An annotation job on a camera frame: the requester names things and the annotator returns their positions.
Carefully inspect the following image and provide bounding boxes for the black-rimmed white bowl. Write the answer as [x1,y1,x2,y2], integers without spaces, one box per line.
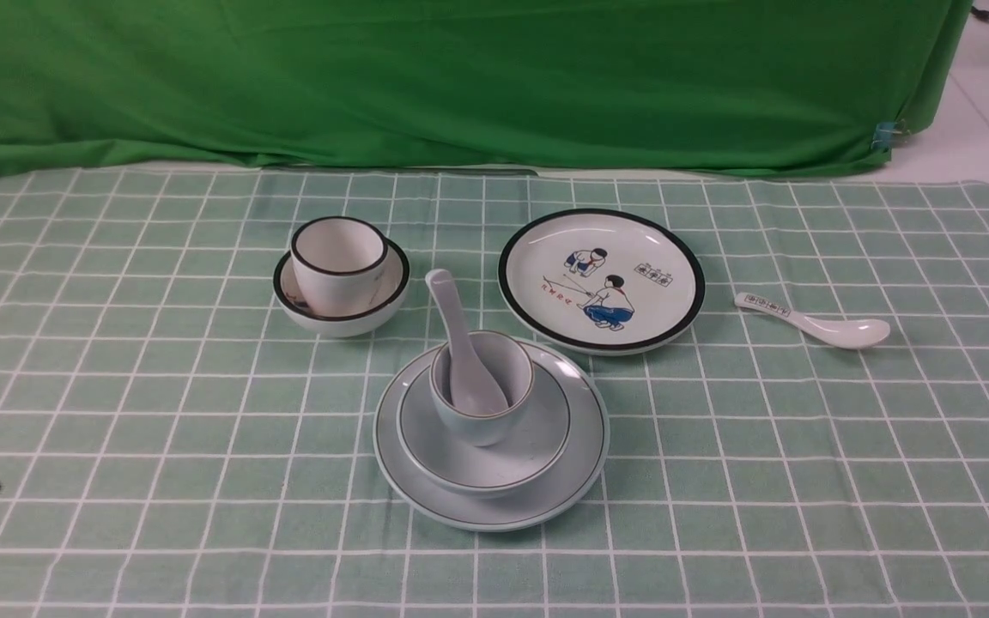
[272,239,411,339]

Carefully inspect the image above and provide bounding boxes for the pale blue cup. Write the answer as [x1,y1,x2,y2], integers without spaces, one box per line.
[428,331,537,446]

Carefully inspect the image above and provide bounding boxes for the plain white spoon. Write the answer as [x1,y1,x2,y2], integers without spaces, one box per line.
[425,269,509,417]

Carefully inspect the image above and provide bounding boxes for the white spoon with print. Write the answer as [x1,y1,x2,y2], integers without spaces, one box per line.
[733,293,892,349]

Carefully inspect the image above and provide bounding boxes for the black-rimmed white cup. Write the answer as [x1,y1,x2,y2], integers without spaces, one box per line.
[289,215,388,319]

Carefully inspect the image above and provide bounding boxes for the blue binder clip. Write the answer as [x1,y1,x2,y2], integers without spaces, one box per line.
[871,121,902,152]

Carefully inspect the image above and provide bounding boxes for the pale blue plate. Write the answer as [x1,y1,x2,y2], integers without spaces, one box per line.
[372,342,611,532]

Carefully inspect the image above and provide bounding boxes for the pale blue bowl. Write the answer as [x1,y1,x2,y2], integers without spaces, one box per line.
[397,367,572,497]

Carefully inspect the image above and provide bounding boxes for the green checked tablecloth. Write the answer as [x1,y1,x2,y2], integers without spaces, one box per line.
[0,169,989,617]

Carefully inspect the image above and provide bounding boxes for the illustrated black-rimmed plate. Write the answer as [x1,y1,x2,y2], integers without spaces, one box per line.
[497,209,706,356]

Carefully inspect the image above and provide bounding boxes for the green backdrop cloth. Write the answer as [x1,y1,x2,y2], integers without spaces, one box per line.
[0,1,972,179]

